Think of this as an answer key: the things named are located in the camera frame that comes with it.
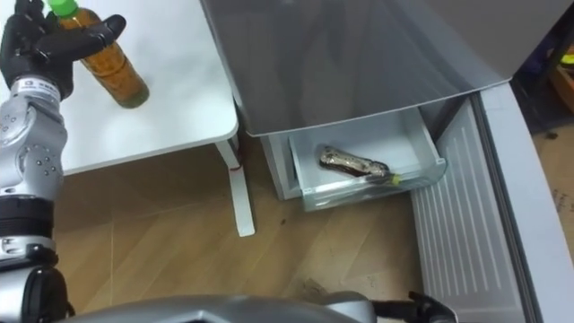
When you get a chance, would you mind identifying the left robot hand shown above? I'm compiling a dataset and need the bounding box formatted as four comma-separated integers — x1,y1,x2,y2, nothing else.
0,0,127,101

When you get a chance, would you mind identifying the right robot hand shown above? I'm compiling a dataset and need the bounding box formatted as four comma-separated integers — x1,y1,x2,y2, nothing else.
371,290,460,323

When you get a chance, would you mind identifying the amber tea bottle green cap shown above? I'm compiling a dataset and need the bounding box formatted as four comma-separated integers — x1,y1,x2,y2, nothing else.
47,0,151,110

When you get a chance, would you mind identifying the open grey fridge door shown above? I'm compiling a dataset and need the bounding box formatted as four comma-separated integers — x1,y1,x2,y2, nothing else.
409,82,574,323

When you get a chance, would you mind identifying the white table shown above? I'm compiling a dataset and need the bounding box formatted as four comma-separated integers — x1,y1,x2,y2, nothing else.
0,0,257,239

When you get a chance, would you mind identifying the dark drink bottle yellow cap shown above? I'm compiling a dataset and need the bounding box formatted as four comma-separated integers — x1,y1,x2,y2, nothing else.
318,144,403,187

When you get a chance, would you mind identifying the open clear fridge drawer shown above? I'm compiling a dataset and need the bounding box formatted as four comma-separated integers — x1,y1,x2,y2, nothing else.
287,106,448,214

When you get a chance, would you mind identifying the robot body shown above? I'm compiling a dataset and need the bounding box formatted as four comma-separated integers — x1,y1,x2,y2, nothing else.
57,293,335,323

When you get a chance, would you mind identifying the grey fridge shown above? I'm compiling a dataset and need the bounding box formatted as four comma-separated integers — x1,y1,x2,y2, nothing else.
199,0,574,202

